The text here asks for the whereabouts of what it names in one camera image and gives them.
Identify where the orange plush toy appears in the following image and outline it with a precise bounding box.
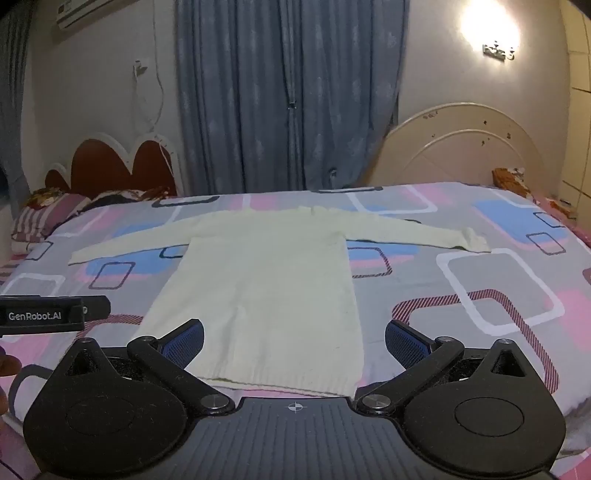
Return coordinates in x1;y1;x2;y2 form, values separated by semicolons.
492;168;534;200

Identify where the red white heart headboard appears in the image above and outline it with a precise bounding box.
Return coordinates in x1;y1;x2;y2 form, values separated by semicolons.
44;133;184;199

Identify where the patterned pink blue bedsheet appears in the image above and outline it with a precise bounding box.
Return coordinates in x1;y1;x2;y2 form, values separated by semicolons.
1;183;590;479

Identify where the white wall cable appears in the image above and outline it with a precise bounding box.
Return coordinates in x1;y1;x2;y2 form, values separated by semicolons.
132;27;174;176

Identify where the blue grey curtain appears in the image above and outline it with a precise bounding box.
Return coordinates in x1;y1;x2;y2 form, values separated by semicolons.
175;1;410;194

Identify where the person left hand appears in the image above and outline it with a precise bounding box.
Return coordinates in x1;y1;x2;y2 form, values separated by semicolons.
0;345;23;418

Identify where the cream knit sweater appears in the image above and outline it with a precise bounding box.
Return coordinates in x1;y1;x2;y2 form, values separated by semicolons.
71;207;489;396

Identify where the cream wardrobe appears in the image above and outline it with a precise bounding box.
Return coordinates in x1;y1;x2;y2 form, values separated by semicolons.
559;1;590;226

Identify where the white air conditioner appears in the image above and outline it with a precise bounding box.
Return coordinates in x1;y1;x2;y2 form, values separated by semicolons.
55;0;119;31

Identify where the cream arched headboard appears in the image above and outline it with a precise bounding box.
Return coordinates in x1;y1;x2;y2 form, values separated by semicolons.
360;102;556;195

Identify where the wall lamp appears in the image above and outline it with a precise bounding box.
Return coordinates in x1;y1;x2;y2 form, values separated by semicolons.
482;42;515;62

